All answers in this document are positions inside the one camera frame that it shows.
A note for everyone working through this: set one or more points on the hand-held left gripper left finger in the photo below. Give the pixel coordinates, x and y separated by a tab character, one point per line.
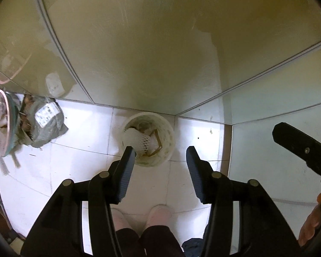
124	176

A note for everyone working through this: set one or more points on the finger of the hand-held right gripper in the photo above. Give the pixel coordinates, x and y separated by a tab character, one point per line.
297	144

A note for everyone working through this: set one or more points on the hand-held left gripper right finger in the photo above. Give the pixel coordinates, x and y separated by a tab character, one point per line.
195	176

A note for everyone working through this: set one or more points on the white foam fruit net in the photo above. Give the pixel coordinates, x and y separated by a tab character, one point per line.
139	140

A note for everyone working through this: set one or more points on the white perforated plastic bin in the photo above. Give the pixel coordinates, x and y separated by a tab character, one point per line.
167	142

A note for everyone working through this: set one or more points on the person's right hand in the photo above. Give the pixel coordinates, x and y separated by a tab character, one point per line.
310	222

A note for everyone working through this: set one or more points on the person's right pink slipper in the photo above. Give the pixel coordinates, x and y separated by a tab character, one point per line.
159	215

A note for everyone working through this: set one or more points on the person's left dark trouser leg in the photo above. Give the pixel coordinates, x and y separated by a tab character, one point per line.
128	243

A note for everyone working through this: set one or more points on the person's dark trouser leg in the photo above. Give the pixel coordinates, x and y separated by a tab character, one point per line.
160	242
128	243

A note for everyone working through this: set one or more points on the dark blue cloth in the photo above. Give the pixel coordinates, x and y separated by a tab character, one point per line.
194	247

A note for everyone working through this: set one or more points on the person's right dark trouser leg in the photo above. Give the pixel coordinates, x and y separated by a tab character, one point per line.
160	242

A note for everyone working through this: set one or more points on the grey plastic garbage bag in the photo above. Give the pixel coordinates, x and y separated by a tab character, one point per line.
46	123

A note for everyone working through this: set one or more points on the brown dry scraps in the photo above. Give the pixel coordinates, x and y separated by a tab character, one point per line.
25	117

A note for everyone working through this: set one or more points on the pink-rimmed teal basin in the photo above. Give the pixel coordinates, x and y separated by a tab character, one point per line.
12	123

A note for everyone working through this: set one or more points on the beige cardboard box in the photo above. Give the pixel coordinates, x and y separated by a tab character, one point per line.
17	246

